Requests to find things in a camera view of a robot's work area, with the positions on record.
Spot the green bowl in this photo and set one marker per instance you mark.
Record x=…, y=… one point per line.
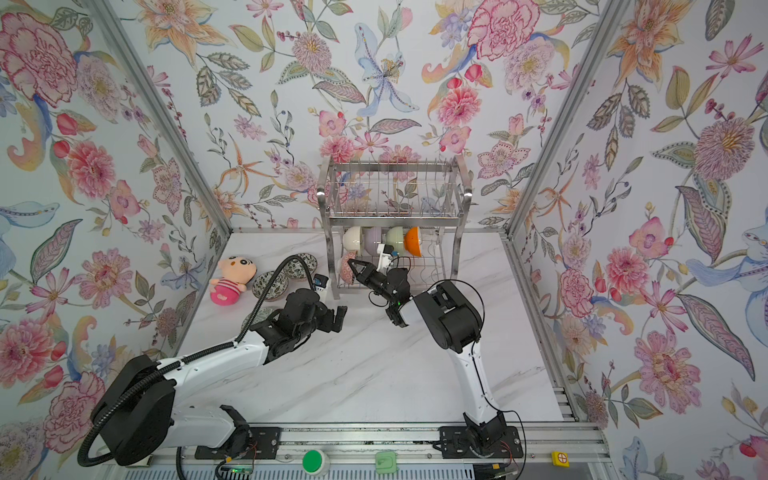
x=395, y=238

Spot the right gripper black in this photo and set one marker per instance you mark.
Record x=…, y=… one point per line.
x=369, y=276

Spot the orange white bowl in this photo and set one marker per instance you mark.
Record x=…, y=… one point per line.
x=413, y=242

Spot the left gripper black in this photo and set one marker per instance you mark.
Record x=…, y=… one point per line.
x=329, y=318

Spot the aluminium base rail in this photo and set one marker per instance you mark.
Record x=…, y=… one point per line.
x=424, y=451

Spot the light green square button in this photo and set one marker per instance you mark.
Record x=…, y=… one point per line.
x=386, y=463

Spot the green round button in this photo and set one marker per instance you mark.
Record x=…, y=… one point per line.
x=315, y=463

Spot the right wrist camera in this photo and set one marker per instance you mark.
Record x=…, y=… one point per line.
x=386, y=255

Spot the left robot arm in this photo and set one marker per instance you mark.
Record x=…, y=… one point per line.
x=154, y=405

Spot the aluminium left corner post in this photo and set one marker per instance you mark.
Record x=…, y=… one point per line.
x=115, y=36

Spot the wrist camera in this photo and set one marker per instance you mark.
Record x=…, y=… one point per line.
x=386, y=255
x=321, y=284

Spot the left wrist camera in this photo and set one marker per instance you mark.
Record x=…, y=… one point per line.
x=321, y=284

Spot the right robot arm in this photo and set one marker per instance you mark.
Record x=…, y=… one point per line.
x=455, y=325

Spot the pink plush doll toy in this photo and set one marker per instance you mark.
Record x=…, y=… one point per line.
x=236, y=273

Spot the stainless steel dish rack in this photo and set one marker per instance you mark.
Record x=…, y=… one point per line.
x=434, y=195

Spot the aluminium corner post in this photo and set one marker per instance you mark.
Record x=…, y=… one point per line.
x=606, y=27
x=115, y=36

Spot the patterned bowl front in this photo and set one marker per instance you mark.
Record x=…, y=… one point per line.
x=346, y=274

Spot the cream bowl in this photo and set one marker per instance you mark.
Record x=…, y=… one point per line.
x=352, y=240

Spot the purple bowl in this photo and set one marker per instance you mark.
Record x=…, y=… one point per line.
x=371, y=239

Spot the aluminium right corner post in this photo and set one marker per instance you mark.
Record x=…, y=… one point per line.
x=606, y=27

